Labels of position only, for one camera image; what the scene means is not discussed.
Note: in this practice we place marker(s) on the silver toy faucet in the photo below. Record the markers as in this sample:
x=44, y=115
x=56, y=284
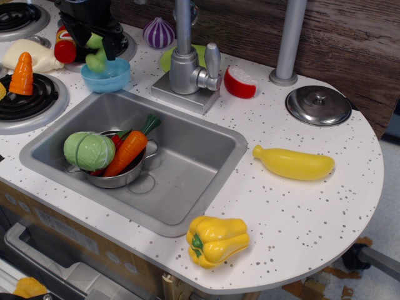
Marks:
x=187, y=84

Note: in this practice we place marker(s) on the light green toy broccoli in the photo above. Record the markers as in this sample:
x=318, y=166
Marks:
x=97, y=62

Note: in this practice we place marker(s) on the purple striped toy onion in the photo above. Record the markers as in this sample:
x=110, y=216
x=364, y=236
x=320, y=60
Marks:
x=158, y=33

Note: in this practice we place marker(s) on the yellow toy bell pepper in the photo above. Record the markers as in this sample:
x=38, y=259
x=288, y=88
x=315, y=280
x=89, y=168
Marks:
x=212, y=240

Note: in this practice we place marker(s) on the green toy cabbage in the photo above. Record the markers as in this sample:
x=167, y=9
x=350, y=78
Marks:
x=89, y=151

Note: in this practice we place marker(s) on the back left stove burner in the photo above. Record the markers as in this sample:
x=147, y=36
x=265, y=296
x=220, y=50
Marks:
x=21, y=20

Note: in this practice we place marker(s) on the light green flat plate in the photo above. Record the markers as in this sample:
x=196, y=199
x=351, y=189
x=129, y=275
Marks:
x=165, y=60

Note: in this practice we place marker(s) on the silver sink basin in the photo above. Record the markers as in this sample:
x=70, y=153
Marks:
x=188, y=160

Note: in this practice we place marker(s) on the orange toy carrot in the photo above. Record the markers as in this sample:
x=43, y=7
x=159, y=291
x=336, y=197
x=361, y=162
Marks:
x=132, y=146

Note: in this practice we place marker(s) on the steel pot lid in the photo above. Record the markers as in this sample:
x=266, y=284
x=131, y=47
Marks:
x=318, y=106

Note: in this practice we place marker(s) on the red toy pepper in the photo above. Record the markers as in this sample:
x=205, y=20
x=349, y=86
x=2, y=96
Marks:
x=117, y=137

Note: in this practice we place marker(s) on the yellow toy corn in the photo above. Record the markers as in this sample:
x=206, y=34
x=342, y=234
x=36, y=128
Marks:
x=3, y=91

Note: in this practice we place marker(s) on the light blue plastic bowl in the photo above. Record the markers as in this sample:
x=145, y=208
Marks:
x=115, y=77

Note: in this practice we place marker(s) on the grey oven door handle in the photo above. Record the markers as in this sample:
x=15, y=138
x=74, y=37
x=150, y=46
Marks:
x=77, y=281

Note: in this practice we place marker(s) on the orange toy cone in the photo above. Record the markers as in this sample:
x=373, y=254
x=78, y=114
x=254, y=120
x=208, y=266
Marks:
x=22, y=79

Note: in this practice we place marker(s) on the red toy ketchup bottle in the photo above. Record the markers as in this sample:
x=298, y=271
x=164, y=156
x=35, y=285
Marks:
x=65, y=49

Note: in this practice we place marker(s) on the small steel pot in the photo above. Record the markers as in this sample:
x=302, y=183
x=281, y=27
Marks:
x=128, y=175

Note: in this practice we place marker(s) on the orange toy below counter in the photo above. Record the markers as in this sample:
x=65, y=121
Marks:
x=28, y=287

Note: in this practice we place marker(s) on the cream toy chicken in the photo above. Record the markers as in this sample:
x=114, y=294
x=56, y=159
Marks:
x=43, y=58

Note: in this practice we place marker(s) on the grey vertical pole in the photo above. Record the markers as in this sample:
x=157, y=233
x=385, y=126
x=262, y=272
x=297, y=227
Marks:
x=284, y=74

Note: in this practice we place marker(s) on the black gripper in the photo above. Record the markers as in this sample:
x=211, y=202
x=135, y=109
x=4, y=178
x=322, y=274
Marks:
x=82, y=18

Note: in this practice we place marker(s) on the back right stove burner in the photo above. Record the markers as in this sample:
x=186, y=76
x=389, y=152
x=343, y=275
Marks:
x=127, y=53

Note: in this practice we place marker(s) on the yellow toy banana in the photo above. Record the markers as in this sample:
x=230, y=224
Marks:
x=293, y=164

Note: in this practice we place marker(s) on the red toy cheese wedge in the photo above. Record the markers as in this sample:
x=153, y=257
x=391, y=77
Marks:
x=239, y=83

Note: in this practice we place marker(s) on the green toy apple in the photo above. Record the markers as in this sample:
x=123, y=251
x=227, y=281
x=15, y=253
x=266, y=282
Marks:
x=95, y=42

